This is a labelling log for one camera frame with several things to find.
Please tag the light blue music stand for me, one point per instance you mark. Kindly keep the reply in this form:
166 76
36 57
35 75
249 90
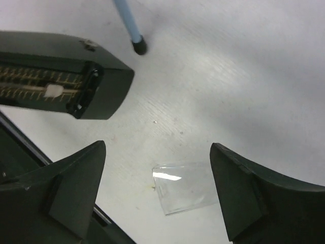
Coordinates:
137 40

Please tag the black metronome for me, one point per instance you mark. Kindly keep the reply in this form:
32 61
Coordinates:
62 73

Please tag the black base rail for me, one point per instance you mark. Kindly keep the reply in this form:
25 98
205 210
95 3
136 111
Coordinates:
19 155

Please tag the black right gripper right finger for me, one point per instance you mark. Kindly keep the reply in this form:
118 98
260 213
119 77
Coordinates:
260 205

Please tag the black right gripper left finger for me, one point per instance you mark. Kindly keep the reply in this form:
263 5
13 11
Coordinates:
53 204

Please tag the clear plastic metronome cover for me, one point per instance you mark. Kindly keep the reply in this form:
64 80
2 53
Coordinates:
184 186

